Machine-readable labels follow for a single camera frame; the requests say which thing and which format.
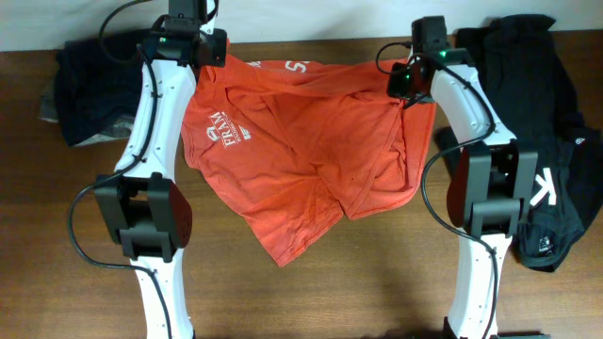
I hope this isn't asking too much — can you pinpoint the orange t-shirt with white print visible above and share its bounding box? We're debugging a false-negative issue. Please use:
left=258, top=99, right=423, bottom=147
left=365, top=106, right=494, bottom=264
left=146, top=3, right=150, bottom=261
left=181, top=56, right=436, bottom=266

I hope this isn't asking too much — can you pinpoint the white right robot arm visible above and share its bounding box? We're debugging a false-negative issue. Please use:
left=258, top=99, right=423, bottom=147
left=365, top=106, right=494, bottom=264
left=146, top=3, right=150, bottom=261
left=388, top=49, right=538, bottom=338

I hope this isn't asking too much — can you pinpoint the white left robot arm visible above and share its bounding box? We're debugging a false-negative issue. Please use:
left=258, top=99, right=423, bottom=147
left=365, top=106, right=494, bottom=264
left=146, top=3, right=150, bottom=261
left=92, top=0, right=227, bottom=338

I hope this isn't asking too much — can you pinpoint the black t-shirt with white letters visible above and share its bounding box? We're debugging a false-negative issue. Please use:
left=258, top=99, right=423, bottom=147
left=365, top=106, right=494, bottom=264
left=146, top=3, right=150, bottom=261
left=455, top=14, right=602, bottom=272

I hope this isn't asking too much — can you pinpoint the folded navy blue garment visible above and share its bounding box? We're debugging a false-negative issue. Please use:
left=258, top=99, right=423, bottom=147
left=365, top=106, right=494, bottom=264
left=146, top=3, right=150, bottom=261
left=54, top=39, right=142, bottom=120

